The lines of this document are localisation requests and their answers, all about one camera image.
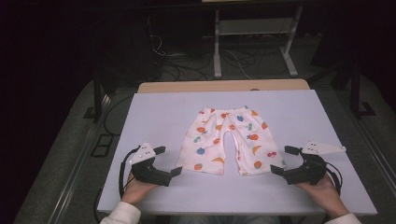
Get black floor cables bundle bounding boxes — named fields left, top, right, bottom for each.
left=148, top=32, right=219, bottom=82

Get black cable loop on floor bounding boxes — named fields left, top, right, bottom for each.
left=103, top=93, right=135, bottom=136

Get black rectangular floor frame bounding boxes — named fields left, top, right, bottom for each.
left=90, top=133, right=116, bottom=159

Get wooden table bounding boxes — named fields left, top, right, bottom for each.
left=137, top=78, right=311, bottom=94

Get black metal stand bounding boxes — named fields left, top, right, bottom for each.
left=82, top=73, right=110, bottom=123
left=311, top=59, right=378, bottom=119

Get black cable at table edge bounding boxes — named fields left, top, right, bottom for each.
left=92, top=186, right=106, bottom=224

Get person's right hand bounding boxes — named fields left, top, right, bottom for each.
left=293, top=172, right=350, bottom=219

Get white metal desk frame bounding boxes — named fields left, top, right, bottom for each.
left=212, top=4, right=304, bottom=79

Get white fruit print pants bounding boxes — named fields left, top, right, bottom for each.
left=175, top=105, right=288, bottom=177

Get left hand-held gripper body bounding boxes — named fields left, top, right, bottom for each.
left=128, top=142, right=173, bottom=188

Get person's left hand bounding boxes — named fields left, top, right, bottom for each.
left=120, top=174, right=160, bottom=206

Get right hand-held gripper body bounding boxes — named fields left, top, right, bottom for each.
left=283, top=139, right=347, bottom=186

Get white floor cable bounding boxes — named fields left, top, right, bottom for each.
left=222, top=48, right=254, bottom=81

